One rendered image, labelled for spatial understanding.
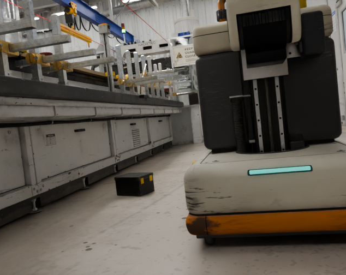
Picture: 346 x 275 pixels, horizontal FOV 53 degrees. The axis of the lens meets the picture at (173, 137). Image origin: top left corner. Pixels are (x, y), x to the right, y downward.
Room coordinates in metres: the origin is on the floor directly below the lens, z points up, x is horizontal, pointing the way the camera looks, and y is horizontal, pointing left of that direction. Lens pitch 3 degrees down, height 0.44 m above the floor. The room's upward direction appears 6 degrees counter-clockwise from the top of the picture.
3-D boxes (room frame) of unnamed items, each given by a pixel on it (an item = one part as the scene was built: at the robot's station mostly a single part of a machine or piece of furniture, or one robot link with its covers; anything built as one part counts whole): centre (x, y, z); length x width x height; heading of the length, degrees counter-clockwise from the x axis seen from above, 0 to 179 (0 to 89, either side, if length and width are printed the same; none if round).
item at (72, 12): (8.01, 1.98, 2.95); 0.34 x 0.26 x 0.49; 168
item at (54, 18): (1.99, 0.59, 0.86); 0.04 x 0.04 x 0.48; 78
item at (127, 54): (3.21, 0.32, 0.87); 0.04 x 0.04 x 0.48; 78
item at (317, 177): (1.37, -0.38, 0.16); 0.67 x 0.64 x 0.25; 167
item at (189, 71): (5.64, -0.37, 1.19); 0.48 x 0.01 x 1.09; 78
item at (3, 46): (1.53, 0.69, 0.83); 0.14 x 0.06 x 0.05; 168
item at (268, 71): (1.20, -0.41, 0.68); 0.28 x 0.27 x 0.25; 77
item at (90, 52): (1.77, 0.55, 0.81); 0.43 x 0.03 x 0.04; 78
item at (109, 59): (2.01, 0.49, 0.81); 0.43 x 0.03 x 0.04; 78
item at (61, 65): (2.01, 0.58, 0.81); 0.14 x 0.06 x 0.05; 168
